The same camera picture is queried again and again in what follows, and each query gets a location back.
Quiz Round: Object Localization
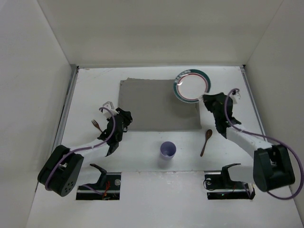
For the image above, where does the brown wooden fork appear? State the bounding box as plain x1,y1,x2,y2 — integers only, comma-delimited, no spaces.
91,119,103,133

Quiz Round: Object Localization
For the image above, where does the grey cloth placemat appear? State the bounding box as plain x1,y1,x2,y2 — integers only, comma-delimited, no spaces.
118,78,201,132

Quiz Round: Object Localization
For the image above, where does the lilac plastic cup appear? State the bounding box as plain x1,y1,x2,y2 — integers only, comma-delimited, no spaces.
159,141,176,168

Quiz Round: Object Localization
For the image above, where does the white plate green red rim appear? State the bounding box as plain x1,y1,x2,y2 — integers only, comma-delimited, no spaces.
173,69,211,104

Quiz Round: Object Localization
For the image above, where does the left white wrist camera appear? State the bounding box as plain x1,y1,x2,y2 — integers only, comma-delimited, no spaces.
99,101,118,119

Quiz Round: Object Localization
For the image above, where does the brown wooden spoon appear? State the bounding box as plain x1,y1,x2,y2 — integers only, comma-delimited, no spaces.
200,129,213,157

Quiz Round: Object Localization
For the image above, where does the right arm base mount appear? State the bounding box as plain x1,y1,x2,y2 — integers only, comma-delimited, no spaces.
203,163,256,200

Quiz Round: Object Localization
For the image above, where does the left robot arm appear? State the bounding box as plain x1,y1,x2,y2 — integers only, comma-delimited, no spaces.
38,106,133,197

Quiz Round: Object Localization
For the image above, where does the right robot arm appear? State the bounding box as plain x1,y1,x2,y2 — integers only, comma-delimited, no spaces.
202,93,295,192

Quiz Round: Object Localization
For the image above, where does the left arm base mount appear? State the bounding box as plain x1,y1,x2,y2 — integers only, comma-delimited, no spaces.
76,164,122,201

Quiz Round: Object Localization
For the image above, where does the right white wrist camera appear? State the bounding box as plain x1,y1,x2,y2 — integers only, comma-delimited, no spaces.
228,88,241,105

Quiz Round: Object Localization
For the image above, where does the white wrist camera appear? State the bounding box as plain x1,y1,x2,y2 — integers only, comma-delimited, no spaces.
99,101,118,119
228,88,241,105

